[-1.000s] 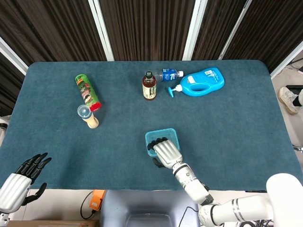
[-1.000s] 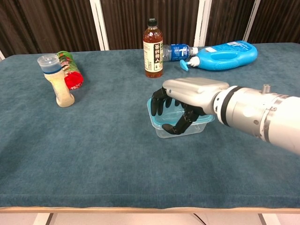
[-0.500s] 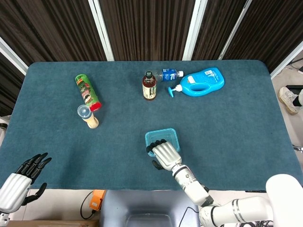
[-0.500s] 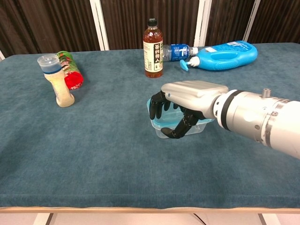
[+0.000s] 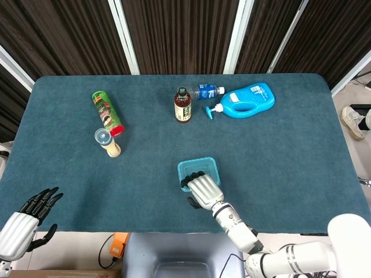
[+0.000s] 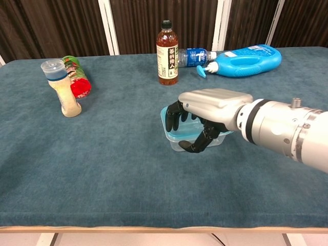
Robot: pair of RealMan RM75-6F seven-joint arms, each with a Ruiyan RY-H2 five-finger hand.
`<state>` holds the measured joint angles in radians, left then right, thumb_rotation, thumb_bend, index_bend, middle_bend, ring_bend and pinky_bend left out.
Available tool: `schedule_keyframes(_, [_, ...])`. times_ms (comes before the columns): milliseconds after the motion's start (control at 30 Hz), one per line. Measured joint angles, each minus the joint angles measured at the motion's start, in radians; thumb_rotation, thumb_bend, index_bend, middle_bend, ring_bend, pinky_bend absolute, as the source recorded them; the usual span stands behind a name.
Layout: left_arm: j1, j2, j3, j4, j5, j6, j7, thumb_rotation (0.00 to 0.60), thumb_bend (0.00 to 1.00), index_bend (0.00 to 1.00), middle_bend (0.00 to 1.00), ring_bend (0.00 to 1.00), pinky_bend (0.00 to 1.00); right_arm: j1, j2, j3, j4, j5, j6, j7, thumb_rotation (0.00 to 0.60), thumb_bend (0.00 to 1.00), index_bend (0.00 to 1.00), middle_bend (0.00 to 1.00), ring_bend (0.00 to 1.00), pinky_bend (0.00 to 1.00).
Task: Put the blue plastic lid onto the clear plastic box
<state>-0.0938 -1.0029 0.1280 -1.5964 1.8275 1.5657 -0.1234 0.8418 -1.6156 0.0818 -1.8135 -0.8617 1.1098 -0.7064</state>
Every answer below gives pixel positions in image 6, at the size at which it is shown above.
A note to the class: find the brown tea bottle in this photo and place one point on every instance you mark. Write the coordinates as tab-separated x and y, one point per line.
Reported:
167	64

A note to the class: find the white table leg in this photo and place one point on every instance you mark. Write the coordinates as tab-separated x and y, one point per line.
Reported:
287	241
47	241

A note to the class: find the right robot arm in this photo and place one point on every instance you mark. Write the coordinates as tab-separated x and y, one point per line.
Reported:
282	125

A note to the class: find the green chips can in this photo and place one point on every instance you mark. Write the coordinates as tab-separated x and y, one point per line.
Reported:
79	82

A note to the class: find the white partition post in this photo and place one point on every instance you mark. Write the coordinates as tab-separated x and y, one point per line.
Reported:
1	61
221	25
109	25
274	23

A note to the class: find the teal table cloth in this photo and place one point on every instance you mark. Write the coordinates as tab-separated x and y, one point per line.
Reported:
128	174

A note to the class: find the blue detergent pump bottle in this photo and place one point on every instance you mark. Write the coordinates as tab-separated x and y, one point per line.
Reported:
251	61

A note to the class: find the seasoning shaker bottle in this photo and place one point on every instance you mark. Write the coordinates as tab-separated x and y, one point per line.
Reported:
66	94

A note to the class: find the blue label water bottle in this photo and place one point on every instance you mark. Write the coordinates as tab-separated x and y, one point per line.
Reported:
194	57

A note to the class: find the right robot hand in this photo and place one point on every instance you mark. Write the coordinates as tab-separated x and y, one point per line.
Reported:
217	105

